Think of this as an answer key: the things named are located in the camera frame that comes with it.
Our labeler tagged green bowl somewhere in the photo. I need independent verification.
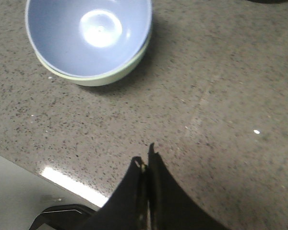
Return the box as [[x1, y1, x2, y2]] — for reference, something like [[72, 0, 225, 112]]
[[35, 28, 153, 87]]

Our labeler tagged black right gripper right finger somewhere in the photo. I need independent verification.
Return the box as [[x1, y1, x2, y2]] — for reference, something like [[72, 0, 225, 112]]
[[147, 143, 227, 230]]

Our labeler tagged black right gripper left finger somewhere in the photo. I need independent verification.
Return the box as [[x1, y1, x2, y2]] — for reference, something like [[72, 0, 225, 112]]
[[80, 156, 148, 230]]

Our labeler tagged black base object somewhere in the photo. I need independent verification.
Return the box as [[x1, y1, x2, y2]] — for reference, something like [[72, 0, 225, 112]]
[[29, 204, 96, 230]]

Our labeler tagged blue bowl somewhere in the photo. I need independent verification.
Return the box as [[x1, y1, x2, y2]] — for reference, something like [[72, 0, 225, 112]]
[[25, 0, 152, 78]]

